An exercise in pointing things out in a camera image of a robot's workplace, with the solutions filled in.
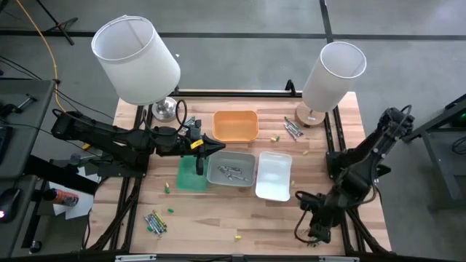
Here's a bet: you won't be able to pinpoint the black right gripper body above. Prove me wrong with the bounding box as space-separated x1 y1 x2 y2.
308 203 338 245

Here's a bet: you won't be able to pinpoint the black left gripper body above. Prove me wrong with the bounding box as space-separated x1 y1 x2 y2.
173 119 205 176

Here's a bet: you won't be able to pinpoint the green translucent plastic bin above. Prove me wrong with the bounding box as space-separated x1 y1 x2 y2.
176 155 210 193

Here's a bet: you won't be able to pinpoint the grey plastic bin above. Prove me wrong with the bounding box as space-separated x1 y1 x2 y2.
206 150 256 188

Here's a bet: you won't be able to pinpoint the orange plastic bin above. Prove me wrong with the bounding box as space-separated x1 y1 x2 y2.
211 110 260 143

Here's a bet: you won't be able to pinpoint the white plastic bin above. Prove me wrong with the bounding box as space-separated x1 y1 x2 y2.
254 151 293 203

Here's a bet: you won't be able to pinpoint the white-shade lamp, silver base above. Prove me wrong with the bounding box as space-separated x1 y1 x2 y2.
90 14 182 123

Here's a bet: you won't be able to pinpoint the white paper sheets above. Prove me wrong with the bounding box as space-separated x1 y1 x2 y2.
49 165 95 221

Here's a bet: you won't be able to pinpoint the grey metal side stand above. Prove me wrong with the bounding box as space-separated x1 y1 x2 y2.
402 92 466 212

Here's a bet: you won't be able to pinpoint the orange spray can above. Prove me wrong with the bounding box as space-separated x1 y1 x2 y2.
42 188 80 208

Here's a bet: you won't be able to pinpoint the white paper towel roll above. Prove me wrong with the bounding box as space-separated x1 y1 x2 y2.
294 41 368 128

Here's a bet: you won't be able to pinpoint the grey side desk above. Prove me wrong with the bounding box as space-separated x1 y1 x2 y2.
0 78 56 258

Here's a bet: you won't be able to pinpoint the black box with green light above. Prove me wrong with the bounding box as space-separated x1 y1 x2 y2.
446 93 466 128

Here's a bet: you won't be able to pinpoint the black hand tool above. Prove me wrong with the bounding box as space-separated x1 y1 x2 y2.
0 93 38 117

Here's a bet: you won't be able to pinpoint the black tripod stand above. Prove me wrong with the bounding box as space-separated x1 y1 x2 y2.
34 0 79 47

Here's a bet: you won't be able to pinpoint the black computer mouse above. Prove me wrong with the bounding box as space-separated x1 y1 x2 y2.
0 187 22 223

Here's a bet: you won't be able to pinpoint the silver metal bracket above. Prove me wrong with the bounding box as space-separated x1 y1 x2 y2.
318 256 360 262
115 254 157 262

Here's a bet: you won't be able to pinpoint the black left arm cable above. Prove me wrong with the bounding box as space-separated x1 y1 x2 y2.
175 98 189 135

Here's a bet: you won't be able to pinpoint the yellow cable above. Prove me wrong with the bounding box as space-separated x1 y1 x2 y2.
14 0 66 112

